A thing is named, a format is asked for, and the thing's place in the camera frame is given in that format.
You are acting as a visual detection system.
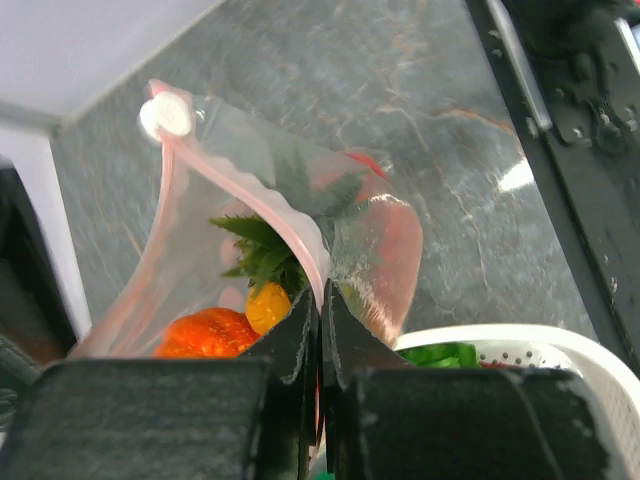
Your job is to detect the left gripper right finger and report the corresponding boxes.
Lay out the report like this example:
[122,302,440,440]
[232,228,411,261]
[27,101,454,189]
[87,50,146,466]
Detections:
[320,283,633,479]

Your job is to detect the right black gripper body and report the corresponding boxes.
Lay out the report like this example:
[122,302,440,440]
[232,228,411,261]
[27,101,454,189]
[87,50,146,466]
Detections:
[1,167,75,380]

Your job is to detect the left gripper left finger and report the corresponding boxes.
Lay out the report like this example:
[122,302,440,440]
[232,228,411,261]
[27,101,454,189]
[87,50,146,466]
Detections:
[1,291,318,479]

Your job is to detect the orange toy ginger root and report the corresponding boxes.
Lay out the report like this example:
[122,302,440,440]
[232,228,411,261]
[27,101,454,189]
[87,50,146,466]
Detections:
[245,282,291,335]

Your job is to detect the orange toy pineapple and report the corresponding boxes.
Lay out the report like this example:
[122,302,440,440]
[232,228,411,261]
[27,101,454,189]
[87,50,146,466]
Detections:
[207,149,366,306]

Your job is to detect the clear pink zip top bag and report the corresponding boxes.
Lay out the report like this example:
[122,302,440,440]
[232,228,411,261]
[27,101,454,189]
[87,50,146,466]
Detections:
[73,80,416,358]

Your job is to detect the orange toy pumpkin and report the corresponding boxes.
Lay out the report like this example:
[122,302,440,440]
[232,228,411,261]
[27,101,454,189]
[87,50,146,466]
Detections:
[153,307,259,359]

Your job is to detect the green toy lettuce leaf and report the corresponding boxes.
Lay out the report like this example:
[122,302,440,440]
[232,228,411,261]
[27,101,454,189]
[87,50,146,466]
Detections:
[397,343,480,369]

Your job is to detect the white perforated plastic basket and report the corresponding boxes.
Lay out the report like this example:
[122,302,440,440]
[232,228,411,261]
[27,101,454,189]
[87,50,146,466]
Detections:
[394,324,639,479]

